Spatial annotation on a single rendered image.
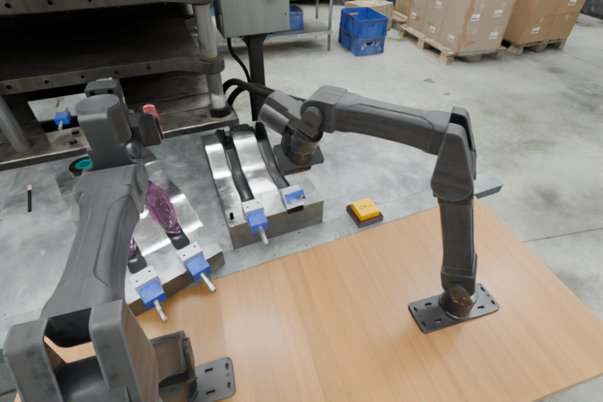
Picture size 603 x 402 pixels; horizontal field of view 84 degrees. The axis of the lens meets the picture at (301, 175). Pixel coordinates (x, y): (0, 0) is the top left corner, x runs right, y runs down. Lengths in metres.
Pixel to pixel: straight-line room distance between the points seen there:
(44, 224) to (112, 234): 0.79
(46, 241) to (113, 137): 0.66
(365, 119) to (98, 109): 0.40
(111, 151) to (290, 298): 0.51
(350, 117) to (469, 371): 0.56
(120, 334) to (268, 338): 0.48
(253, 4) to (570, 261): 2.08
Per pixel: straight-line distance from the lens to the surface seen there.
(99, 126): 0.53
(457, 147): 0.54
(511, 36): 5.28
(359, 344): 0.80
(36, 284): 1.07
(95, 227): 0.45
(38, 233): 1.20
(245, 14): 1.54
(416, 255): 0.95
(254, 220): 0.84
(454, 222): 0.66
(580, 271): 2.36
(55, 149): 1.59
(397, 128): 0.57
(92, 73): 1.50
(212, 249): 0.87
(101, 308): 0.37
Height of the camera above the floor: 1.52
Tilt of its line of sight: 40 degrees down
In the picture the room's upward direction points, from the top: straight up
